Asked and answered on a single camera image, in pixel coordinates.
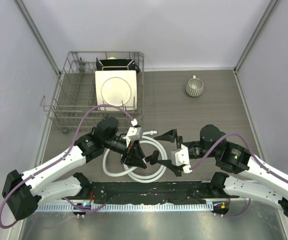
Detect white hose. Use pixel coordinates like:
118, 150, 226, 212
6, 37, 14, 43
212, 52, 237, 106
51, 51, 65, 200
102, 129, 168, 184

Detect black elbow hose fitting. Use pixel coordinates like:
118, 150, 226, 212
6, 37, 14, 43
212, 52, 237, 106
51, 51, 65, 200
145, 150, 159, 165

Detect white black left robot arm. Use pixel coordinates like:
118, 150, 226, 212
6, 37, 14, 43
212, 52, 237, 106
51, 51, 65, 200
2, 116, 146, 221

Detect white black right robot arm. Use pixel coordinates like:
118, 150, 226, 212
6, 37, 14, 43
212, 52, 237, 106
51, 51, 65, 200
155, 124, 288, 217

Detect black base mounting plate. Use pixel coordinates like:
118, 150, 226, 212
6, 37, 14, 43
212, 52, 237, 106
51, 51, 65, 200
68, 181, 228, 205

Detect grey ribbed ceramic mug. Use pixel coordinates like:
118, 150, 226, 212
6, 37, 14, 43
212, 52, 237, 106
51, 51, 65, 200
185, 75, 204, 98

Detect white square plate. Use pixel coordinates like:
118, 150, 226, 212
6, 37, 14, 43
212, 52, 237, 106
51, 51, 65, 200
95, 70, 137, 112

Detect black square dish in rack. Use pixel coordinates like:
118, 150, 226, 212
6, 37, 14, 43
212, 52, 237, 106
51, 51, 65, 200
96, 58, 141, 73

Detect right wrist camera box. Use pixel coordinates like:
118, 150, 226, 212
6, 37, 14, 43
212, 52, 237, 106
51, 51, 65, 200
171, 145, 192, 174

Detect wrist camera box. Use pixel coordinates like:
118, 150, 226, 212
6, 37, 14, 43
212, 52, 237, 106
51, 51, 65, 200
125, 119, 143, 147
171, 145, 192, 174

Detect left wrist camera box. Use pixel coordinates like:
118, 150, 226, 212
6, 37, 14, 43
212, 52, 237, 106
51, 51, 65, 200
125, 119, 143, 147

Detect white slotted cable duct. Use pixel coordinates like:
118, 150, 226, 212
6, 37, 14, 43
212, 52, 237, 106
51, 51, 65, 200
35, 201, 213, 213

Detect grey wire dish rack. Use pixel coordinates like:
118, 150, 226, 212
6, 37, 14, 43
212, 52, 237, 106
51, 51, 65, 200
40, 51, 144, 133

